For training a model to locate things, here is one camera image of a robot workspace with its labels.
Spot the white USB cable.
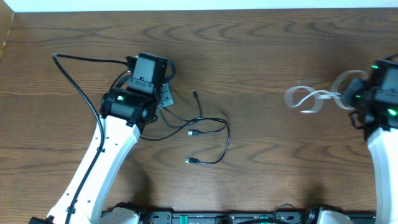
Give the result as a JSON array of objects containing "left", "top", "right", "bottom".
[{"left": 284, "top": 70, "right": 369, "bottom": 114}]

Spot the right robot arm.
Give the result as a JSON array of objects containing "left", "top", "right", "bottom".
[{"left": 341, "top": 55, "right": 397, "bottom": 223}]

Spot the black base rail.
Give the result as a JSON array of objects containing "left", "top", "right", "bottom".
[{"left": 101, "top": 202, "right": 377, "bottom": 224}]

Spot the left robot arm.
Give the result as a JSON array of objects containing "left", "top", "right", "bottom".
[{"left": 30, "top": 53, "right": 176, "bottom": 223}]

